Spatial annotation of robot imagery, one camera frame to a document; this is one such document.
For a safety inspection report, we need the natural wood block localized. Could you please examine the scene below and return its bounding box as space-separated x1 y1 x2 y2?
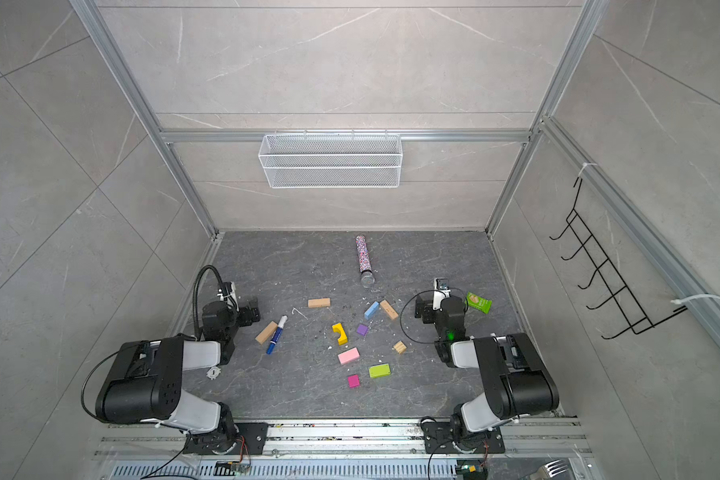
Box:
308 298 331 308
380 300 399 321
255 322 278 345

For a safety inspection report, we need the blue white marker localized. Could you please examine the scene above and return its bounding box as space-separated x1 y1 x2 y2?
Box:
266 315 288 355

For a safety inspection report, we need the light blue block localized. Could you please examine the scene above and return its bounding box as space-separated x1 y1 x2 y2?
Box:
364 301 380 320

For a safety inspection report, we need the pink block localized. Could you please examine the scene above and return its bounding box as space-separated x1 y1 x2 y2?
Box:
338 348 360 365

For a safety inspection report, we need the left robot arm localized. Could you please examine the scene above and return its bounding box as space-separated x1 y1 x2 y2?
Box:
95 297 260 438

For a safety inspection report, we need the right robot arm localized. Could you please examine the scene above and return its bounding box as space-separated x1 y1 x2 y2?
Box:
412 290 560 441

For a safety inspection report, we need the lime green block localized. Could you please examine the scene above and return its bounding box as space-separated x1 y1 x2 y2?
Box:
369 364 391 379

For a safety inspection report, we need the yellow arch block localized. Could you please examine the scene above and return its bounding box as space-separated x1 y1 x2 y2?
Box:
332 323 348 346

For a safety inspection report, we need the small natural wood cube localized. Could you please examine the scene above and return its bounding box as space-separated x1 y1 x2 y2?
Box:
393 341 407 354

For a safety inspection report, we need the glitter sprinkle tube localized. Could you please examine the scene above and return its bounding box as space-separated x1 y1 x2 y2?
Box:
355 235 375 288

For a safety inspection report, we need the small white gear piece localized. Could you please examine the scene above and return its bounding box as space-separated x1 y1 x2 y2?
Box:
206 366 221 380

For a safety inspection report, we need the green circuit board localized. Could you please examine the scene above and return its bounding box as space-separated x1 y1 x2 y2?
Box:
455 460 488 480

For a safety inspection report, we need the metal fork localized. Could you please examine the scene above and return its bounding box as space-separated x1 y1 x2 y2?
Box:
525 459 570 480

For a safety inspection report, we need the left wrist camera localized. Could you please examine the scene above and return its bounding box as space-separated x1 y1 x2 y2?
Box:
217 281 239 311

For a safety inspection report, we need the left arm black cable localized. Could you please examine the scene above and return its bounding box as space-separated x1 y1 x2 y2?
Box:
191 264 227 341

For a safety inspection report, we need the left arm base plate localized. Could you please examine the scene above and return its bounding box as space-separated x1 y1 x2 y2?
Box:
183 422 269 455

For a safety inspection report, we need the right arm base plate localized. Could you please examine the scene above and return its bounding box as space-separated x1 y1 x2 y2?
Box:
419 417 506 455

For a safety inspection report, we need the white wire mesh basket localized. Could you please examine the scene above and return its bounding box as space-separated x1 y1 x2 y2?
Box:
258 133 404 189

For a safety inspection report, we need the black wire hook rack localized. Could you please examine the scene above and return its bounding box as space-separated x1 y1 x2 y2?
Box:
549 178 688 341

